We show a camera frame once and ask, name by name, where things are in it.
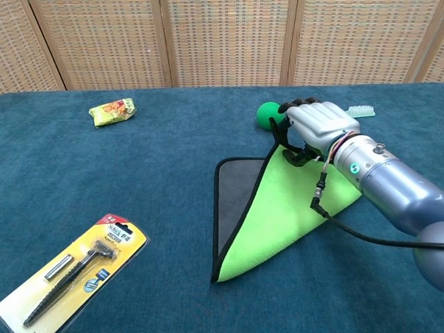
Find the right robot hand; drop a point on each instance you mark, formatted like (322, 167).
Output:
(322, 119)

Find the grey green microfibre cloth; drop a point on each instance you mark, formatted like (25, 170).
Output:
(277, 208)

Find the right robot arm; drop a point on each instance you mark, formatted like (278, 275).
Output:
(392, 187)

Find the mint green hairbrush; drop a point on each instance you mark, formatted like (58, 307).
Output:
(362, 112)

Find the green ball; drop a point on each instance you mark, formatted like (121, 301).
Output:
(265, 116)

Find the wicker folding screen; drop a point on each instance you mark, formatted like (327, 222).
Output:
(222, 41)

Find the blue felt table cover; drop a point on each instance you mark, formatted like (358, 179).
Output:
(138, 173)

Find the yellow snack packet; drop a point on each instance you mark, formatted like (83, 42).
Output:
(111, 111)

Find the razor in yellow blister pack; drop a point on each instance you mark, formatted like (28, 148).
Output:
(79, 267)

